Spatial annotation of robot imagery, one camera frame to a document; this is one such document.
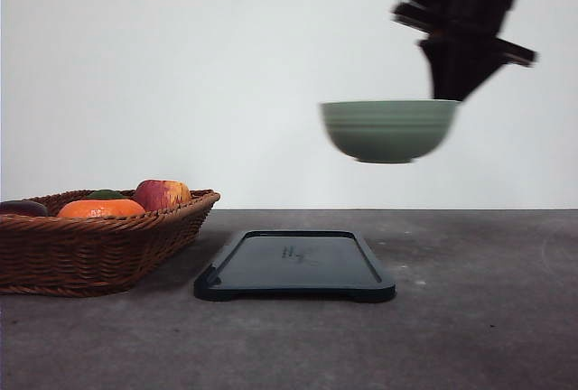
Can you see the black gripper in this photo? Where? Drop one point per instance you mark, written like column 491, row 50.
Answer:
column 461, row 40

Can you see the green ceramic bowl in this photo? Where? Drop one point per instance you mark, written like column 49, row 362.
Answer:
column 389, row 131

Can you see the brown wicker basket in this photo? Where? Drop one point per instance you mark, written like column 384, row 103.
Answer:
column 93, row 243

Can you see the dark rectangular tray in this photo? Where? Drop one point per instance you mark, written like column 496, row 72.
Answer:
column 306, row 265

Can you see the red yellow apple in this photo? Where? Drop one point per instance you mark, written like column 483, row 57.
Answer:
column 157, row 194

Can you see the orange tangerine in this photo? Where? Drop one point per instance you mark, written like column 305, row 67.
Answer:
column 101, row 208

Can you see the dark green fruit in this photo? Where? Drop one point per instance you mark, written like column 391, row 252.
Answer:
column 107, row 195

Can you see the dark purple fruit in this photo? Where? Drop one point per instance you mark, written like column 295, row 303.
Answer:
column 23, row 208

